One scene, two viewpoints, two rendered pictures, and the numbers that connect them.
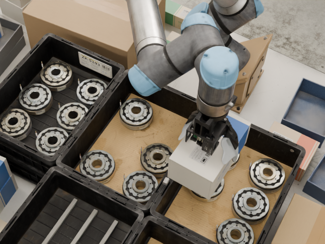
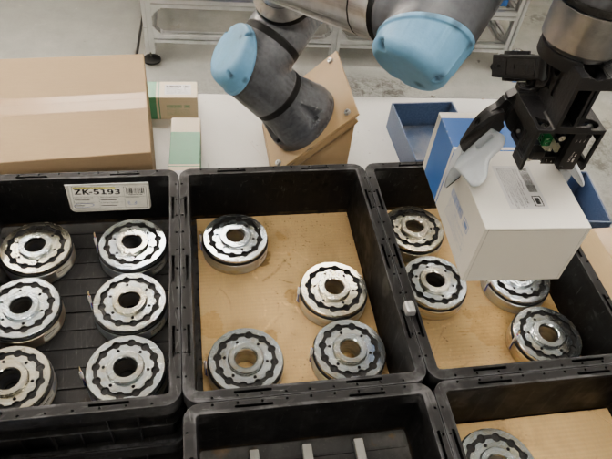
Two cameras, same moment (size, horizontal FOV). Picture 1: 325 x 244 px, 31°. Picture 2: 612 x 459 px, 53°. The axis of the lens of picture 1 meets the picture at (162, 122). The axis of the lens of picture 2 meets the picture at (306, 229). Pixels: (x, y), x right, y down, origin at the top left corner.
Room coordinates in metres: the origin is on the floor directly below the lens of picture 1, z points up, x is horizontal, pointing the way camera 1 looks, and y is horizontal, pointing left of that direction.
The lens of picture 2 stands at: (0.50, 0.42, 1.59)
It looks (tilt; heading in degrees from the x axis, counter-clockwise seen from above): 48 degrees down; 319
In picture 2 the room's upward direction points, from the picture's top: 8 degrees clockwise
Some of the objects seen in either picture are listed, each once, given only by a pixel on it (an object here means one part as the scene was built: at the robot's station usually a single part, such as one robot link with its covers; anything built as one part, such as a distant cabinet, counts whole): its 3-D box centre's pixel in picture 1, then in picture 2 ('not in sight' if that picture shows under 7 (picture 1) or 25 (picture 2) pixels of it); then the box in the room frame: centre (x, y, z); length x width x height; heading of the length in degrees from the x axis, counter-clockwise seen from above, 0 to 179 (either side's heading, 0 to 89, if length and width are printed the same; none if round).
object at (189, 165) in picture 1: (209, 149); (496, 192); (0.78, -0.12, 1.10); 0.20 x 0.12 x 0.09; 150
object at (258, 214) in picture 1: (251, 203); (517, 277); (0.75, -0.26, 0.86); 0.10 x 0.10 x 0.01
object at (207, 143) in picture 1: (209, 122); (556, 101); (0.75, -0.11, 1.25); 0.09 x 0.08 x 0.12; 150
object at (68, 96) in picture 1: (52, 104); (73, 301); (1.06, 0.34, 0.87); 0.40 x 0.30 x 0.11; 153
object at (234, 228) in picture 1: (235, 234); (548, 333); (0.65, -0.21, 0.86); 0.05 x 0.05 x 0.01
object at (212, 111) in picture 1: (215, 99); (592, 24); (0.75, -0.11, 1.33); 0.08 x 0.08 x 0.05
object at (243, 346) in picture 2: (96, 163); (246, 358); (0.85, 0.18, 0.86); 0.05 x 0.05 x 0.01
